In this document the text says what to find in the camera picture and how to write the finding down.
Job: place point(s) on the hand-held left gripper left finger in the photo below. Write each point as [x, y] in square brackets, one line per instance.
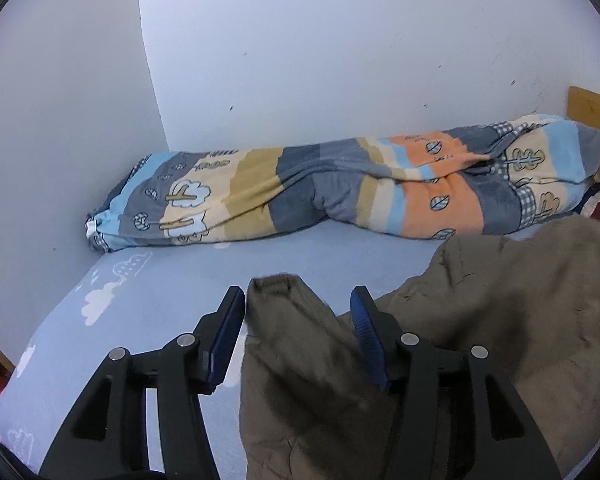
[225, 330]

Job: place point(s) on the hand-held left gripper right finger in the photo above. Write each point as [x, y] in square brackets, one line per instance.
[366, 325]

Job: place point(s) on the olive green jacket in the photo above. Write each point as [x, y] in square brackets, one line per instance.
[505, 300]

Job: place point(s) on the light blue cloud bed sheet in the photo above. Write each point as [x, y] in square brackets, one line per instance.
[170, 280]

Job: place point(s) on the rolled patterned quilt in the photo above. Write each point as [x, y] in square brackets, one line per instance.
[340, 185]

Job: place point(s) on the wooden headboard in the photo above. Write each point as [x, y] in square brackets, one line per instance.
[592, 107]

